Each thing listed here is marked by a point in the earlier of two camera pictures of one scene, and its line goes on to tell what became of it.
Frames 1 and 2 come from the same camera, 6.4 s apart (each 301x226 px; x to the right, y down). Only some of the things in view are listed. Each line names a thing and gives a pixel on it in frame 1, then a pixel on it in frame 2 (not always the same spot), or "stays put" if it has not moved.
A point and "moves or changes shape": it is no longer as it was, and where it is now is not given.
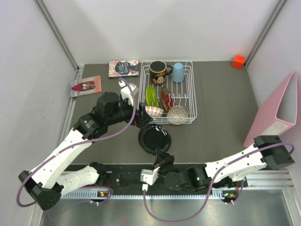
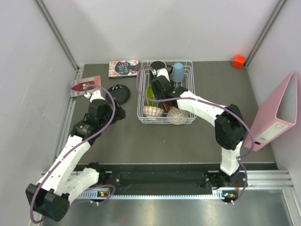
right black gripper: x=162 y=159 to x=156 y=95
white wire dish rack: x=167 y=92 stays put
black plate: x=153 y=136 moves or changes shape
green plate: x=152 y=97 stays put
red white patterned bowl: x=154 y=111 stays put
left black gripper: x=142 y=119 to x=119 y=113
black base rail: x=117 y=176 stays put
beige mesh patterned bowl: x=178 y=115 stays put
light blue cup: x=178 y=73 stays put
